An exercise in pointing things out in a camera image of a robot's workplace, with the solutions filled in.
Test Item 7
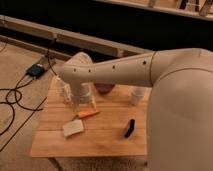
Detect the black power adapter box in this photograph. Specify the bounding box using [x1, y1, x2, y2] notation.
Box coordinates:
[26, 64, 45, 79]

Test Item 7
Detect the black eraser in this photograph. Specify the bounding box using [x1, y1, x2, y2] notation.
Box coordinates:
[124, 119, 135, 138]

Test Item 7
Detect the dark red bowl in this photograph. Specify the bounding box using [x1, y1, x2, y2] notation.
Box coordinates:
[95, 84, 115, 94]

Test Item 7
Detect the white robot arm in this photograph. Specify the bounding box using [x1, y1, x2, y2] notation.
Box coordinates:
[59, 48, 213, 171]

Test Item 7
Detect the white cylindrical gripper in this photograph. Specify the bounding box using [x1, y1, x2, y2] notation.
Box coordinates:
[70, 83, 97, 112]

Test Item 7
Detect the white cup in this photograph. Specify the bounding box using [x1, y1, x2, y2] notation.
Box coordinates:
[131, 86, 145, 106]

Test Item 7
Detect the beige sponge block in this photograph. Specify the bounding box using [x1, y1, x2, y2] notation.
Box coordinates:
[63, 120, 84, 137]

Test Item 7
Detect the wooden table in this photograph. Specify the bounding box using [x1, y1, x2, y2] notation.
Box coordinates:
[30, 80, 149, 158]

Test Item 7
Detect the orange carrot toy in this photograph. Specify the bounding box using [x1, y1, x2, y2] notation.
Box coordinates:
[71, 110, 100, 121]

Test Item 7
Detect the black cable on floor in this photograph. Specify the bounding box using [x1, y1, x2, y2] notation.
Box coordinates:
[0, 39, 58, 153]

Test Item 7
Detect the wooden baseboard ledge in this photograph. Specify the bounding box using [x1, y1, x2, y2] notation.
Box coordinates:
[0, 14, 149, 57]

